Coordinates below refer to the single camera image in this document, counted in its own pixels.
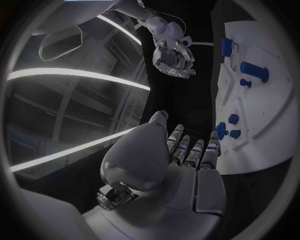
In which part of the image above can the blue hexagonal block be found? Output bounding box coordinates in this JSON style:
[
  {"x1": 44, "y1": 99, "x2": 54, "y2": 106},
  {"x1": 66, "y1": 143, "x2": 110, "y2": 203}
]
[{"x1": 227, "y1": 113, "x2": 240, "y2": 126}]

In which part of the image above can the white cable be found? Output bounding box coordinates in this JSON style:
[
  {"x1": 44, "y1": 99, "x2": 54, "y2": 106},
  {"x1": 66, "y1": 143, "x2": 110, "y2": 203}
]
[{"x1": 137, "y1": 0, "x2": 187, "y2": 36}]

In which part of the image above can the blue rectangular block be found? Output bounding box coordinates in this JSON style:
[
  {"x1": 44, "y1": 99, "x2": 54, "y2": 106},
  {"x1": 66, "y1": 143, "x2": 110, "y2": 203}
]
[{"x1": 220, "y1": 37, "x2": 234, "y2": 57}]

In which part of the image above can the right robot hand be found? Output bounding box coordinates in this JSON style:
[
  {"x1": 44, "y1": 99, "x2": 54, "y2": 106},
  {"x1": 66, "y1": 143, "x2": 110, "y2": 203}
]
[{"x1": 151, "y1": 36, "x2": 197, "y2": 80}]

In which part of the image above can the small blue peg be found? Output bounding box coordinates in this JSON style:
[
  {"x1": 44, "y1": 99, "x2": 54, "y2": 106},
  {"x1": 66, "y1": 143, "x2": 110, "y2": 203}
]
[{"x1": 238, "y1": 78, "x2": 253, "y2": 89}]

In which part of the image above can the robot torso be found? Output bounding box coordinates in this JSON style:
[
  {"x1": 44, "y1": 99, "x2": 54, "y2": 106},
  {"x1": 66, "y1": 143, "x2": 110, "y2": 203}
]
[{"x1": 30, "y1": 0, "x2": 123, "y2": 62}]

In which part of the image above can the blue gear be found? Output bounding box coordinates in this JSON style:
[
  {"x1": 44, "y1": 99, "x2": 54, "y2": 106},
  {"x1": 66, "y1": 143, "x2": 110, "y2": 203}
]
[{"x1": 215, "y1": 121, "x2": 229, "y2": 141}]

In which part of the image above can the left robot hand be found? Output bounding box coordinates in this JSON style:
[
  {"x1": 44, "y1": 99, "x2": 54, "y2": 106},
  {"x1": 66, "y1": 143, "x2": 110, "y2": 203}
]
[{"x1": 81, "y1": 110, "x2": 228, "y2": 240}]

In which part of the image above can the long blue cylinder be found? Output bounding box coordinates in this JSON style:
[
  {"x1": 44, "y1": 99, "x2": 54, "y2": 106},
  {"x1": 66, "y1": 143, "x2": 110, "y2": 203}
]
[{"x1": 239, "y1": 61, "x2": 270, "y2": 84}]

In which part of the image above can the white task board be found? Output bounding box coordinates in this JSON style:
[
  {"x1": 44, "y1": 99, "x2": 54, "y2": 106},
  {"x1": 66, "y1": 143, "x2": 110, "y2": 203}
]
[{"x1": 210, "y1": 20, "x2": 297, "y2": 176}]

